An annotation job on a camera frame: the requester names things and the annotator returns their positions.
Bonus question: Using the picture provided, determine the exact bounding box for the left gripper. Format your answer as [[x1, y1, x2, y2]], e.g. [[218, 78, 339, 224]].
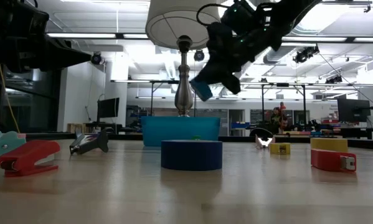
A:
[[0, 34, 92, 74]]

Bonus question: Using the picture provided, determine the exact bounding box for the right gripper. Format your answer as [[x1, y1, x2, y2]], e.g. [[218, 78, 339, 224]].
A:
[[191, 26, 282, 95]]

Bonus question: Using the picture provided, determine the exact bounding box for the small blue rectangular object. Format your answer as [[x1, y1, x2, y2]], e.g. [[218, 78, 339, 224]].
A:
[[190, 77, 214, 102]]

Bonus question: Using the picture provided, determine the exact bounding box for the small white binder clip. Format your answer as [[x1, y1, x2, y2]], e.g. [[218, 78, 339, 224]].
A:
[[255, 134, 276, 150]]

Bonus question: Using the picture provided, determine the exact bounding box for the dark blue tape roll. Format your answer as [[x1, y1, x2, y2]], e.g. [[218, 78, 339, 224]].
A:
[[160, 139, 224, 172]]

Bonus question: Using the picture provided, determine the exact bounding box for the small yellow stapler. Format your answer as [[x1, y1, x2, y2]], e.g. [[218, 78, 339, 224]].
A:
[[269, 142, 291, 156]]

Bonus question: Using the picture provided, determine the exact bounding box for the black staple remover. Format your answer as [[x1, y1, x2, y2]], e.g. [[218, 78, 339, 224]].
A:
[[69, 128, 110, 156]]

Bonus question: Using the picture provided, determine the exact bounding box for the red open-mouthed stapler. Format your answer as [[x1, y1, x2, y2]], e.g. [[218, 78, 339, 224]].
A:
[[0, 139, 62, 178]]

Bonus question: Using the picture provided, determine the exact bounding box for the teal staple remover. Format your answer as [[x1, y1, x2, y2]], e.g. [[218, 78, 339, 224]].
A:
[[0, 129, 27, 157]]

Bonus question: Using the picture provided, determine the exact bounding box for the yellow tape roll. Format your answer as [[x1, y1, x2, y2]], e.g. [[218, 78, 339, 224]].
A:
[[309, 137, 349, 154]]

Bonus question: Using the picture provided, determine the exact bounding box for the long ceiling light strip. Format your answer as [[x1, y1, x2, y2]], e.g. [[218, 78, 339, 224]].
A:
[[45, 32, 149, 40], [281, 36, 373, 43]]

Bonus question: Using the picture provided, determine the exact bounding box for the blue storage crate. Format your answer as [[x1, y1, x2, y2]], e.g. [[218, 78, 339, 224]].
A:
[[230, 121, 251, 130]]

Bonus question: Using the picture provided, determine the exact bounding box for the black chair back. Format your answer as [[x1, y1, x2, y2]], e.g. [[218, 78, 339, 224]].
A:
[[249, 127, 274, 138]]

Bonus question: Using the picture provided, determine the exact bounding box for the black computer monitor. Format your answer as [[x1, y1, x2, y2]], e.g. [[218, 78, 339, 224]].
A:
[[97, 97, 120, 124], [337, 98, 372, 123]]

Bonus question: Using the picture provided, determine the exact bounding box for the teal plastic bin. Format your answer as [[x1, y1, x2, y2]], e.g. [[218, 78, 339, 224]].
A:
[[141, 116, 221, 147]]

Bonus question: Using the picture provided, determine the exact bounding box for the person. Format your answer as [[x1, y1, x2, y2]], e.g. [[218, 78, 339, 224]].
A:
[[269, 106, 288, 131]]

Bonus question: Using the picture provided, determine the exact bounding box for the wooden crate stack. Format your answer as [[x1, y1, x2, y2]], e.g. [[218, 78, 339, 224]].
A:
[[67, 123, 97, 134]]

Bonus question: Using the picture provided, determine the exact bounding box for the table lamp white shade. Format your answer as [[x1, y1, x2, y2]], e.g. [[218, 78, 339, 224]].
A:
[[144, 0, 221, 118]]

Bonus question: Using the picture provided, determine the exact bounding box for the black metal gantry frame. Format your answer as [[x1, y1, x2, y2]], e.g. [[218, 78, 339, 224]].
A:
[[150, 79, 308, 125]]

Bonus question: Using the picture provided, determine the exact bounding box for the silver ventilation duct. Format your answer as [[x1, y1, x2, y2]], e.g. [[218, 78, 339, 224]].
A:
[[262, 0, 339, 65]]

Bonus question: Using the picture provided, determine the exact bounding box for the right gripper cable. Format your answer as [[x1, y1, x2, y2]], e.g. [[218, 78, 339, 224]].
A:
[[196, 2, 226, 27]]

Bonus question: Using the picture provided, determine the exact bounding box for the yellow cable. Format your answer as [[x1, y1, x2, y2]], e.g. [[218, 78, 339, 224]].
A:
[[0, 63, 21, 134]]

